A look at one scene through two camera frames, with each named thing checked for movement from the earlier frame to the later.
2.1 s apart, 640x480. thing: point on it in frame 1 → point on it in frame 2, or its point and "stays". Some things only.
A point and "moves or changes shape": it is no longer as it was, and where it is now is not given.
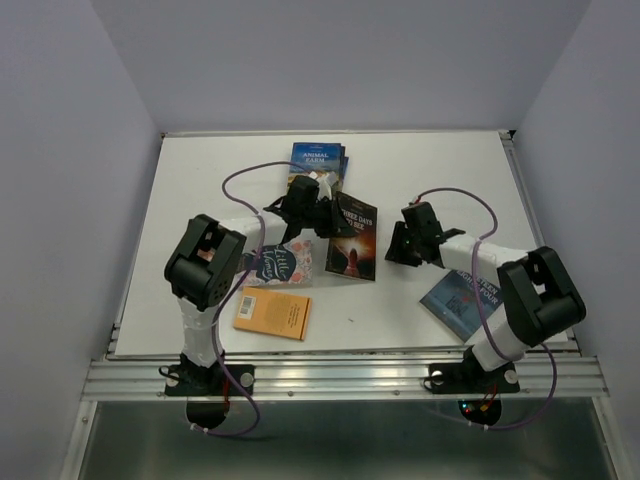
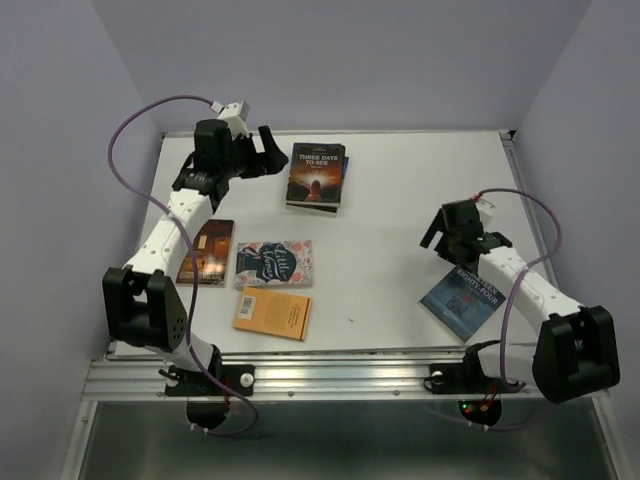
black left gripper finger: (339, 225) → (275, 158)
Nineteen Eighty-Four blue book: (454, 300) stays
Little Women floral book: (290, 262) stays
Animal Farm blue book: (320, 157) moves or changes shape
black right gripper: (395, 251) → (439, 225)
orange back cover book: (273, 313) stays
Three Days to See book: (355, 255) → (316, 174)
